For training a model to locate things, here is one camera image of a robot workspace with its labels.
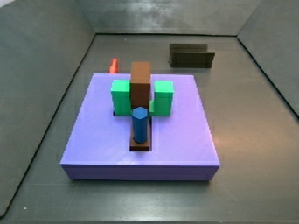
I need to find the blue hexagonal peg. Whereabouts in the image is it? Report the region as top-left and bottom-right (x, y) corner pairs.
(131, 107), (146, 144)

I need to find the brown upright block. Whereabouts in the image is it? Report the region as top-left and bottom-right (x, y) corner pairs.
(129, 62), (150, 151)

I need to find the red peg object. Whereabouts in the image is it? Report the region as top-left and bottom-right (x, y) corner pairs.
(107, 59), (117, 74)

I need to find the green left block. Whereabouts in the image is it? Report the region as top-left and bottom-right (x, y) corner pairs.
(110, 80), (130, 116)

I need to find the purple base board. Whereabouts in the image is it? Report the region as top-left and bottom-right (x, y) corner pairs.
(59, 73), (220, 180)

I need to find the green right block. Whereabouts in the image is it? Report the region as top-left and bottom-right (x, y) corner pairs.
(149, 80), (173, 116)

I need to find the green block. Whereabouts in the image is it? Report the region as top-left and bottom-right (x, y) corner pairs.
(110, 80), (130, 116)
(149, 80), (173, 116)

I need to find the black angle bracket holder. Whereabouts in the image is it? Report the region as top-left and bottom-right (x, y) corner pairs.
(169, 44), (214, 68)

